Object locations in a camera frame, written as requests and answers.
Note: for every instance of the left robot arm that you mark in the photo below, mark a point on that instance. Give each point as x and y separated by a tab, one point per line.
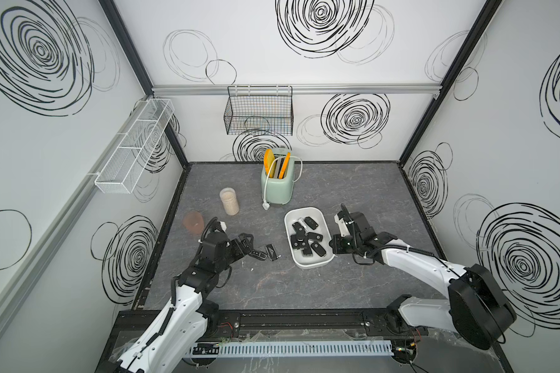
186	317

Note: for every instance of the white mesh wall shelf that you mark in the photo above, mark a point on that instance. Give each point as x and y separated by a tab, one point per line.
138	143

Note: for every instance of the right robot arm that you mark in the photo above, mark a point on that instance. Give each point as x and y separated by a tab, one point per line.
472	304

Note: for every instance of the black VW key bottom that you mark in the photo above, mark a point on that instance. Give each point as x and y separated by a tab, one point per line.
316	237

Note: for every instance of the yellow toast slice left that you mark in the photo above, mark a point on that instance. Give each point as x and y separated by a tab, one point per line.
269	159

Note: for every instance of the grey slotted cable duct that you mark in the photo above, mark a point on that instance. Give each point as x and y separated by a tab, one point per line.
324	348

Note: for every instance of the black Porsche key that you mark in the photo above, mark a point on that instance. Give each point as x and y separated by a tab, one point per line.
259	255

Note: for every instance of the black vw key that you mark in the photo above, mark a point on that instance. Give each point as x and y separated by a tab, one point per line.
316	237
304	245

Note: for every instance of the black key with buttons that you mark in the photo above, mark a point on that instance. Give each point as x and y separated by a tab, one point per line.
311	223

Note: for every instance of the white storage box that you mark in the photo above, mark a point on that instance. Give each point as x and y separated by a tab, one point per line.
309	262

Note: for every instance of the black chrome Bentley key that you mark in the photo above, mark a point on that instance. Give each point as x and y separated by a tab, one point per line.
272	254

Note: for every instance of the black silver key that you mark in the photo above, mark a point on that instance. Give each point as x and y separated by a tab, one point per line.
307	251

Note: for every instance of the black wire basket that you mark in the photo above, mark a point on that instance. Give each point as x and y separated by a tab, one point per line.
259	108

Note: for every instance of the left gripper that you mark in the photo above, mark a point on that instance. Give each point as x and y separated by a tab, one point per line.
246	246

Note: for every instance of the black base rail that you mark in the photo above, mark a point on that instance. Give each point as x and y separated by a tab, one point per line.
240	324

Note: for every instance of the green toaster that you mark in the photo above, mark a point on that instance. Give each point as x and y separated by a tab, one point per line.
277	191

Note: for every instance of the orange toast slice right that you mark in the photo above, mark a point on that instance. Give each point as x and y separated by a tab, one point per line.
284	166

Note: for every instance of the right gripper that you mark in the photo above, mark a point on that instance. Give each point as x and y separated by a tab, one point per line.
335	244

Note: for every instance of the beige textured cup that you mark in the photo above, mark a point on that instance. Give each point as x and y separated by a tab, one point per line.
229	201

